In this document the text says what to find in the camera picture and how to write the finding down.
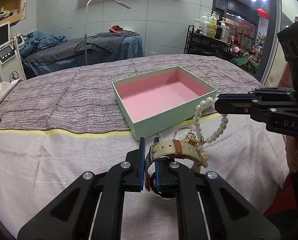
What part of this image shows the white pearl bracelet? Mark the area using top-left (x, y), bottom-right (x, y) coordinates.
top-left (192, 96), bottom-right (229, 144)

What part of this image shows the beige leather strap watch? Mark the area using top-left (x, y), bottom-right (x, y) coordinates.
top-left (144, 138), bottom-right (209, 199)

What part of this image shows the gold chain jewelry pile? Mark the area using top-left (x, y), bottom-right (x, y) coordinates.
top-left (173, 126), bottom-right (209, 168)

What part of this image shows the black shelf cart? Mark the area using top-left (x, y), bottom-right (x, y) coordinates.
top-left (184, 25), bottom-right (261, 62)

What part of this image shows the clear plastic bottle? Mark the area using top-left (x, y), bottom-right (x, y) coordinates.
top-left (220, 20), bottom-right (230, 43)

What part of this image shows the mint box pink lining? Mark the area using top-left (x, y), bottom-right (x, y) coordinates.
top-left (112, 66), bottom-right (218, 141)

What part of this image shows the yellow green bottle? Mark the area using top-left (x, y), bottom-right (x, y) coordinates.
top-left (206, 11), bottom-right (217, 38)

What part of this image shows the purple knit bed blanket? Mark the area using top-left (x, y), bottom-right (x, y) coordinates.
top-left (0, 54), bottom-right (261, 134)

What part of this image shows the red cloth on bed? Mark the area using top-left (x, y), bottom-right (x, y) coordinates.
top-left (109, 25), bottom-right (123, 34)

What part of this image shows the white floor lamp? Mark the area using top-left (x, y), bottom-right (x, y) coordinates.
top-left (84, 0), bottom-right (132, 66)

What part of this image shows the white beauty machine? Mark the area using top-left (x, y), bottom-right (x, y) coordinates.
top-left (0, 22), bottom-right (26, 83)

